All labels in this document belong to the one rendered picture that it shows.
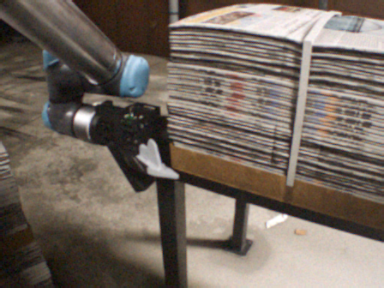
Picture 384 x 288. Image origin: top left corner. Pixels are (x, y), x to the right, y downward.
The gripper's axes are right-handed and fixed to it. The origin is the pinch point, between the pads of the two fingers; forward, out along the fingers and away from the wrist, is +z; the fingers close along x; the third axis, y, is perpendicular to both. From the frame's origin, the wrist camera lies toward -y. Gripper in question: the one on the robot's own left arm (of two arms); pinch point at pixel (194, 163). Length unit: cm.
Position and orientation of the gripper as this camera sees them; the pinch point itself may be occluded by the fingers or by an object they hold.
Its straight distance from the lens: 56.9
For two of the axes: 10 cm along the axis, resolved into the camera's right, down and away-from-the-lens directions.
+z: 8.8, 2.3, -4.2
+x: 4.8, -4.2, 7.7
